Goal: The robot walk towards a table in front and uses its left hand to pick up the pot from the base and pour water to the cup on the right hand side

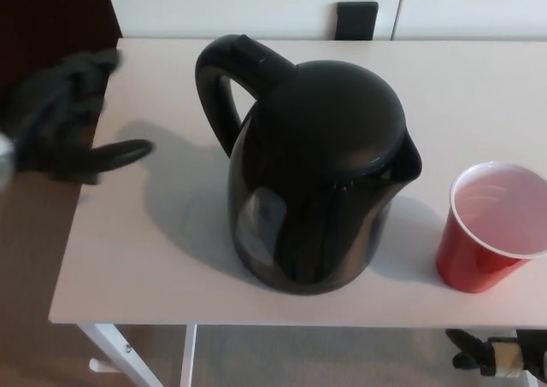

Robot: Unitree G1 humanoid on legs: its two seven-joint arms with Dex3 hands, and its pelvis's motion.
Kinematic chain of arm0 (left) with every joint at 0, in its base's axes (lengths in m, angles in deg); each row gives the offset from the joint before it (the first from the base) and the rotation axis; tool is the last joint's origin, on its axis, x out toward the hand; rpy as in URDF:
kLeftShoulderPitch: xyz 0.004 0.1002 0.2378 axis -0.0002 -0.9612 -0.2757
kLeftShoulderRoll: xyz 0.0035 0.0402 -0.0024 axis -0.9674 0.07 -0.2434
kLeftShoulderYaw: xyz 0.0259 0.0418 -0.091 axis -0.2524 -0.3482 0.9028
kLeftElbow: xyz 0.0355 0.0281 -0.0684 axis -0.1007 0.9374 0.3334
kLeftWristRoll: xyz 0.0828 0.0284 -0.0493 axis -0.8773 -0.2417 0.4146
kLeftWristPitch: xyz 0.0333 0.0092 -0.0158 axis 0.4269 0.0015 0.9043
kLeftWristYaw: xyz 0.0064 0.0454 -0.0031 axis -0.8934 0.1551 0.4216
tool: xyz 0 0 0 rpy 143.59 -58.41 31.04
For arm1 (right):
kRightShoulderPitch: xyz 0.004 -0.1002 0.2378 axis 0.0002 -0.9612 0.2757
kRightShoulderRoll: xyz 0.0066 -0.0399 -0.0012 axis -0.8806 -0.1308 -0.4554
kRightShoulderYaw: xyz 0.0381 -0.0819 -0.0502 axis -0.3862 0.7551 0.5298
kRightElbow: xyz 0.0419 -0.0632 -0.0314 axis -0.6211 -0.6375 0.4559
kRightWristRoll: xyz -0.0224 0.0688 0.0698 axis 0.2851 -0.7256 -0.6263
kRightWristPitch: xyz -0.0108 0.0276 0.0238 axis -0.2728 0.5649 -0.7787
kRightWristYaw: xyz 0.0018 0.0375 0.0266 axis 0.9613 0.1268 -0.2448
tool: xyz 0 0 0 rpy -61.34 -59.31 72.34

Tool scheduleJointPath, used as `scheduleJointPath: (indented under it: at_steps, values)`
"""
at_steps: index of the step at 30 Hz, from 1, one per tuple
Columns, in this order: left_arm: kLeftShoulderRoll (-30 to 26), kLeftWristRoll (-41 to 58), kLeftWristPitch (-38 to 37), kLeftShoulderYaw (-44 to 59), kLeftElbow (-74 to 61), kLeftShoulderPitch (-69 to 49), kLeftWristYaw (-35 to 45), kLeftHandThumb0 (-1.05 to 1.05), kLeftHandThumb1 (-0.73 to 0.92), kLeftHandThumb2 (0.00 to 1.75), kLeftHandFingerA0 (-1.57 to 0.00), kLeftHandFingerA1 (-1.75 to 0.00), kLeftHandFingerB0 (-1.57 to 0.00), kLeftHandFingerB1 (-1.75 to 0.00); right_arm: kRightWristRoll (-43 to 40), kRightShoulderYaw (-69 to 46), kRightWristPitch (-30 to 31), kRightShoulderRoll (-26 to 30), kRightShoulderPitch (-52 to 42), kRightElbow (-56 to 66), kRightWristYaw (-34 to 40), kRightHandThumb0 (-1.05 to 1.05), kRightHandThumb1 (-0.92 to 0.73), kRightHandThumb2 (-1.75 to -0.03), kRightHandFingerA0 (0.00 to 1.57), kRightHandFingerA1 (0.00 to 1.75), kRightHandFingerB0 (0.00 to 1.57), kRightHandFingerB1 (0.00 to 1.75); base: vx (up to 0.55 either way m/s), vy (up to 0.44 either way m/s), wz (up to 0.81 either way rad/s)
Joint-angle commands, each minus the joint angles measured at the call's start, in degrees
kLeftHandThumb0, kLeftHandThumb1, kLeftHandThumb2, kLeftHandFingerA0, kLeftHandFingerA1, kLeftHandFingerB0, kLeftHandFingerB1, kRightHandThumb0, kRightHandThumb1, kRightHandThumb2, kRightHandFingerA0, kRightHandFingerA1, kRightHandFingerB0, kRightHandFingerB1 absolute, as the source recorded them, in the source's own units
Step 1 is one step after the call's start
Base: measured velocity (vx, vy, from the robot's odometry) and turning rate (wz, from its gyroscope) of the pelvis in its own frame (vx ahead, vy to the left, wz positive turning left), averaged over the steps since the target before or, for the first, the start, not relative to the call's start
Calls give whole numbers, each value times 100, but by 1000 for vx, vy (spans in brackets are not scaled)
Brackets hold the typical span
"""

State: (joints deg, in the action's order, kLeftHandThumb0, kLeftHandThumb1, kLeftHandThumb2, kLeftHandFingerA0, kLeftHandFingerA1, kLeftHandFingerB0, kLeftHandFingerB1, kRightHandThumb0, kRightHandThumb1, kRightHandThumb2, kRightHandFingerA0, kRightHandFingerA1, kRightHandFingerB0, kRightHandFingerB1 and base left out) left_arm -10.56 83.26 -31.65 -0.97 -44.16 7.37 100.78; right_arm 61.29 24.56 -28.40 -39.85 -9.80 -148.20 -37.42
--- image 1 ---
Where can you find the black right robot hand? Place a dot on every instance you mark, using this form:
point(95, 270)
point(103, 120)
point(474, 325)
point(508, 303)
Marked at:
point(470, 350)

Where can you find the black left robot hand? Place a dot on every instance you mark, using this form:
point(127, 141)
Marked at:
point(60, 118)

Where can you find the black electric kettle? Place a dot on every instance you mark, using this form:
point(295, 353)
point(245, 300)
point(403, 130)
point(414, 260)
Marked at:
point(316, 160)

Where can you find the red plastic cup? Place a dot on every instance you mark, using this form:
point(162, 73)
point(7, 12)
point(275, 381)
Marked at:
point(474, 267)

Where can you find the white metal table leg frame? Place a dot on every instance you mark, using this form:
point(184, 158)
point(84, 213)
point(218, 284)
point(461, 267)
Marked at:
point(111, 346)

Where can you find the black wall socket plate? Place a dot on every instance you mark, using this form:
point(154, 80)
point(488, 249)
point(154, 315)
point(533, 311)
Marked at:
point(357, 21)

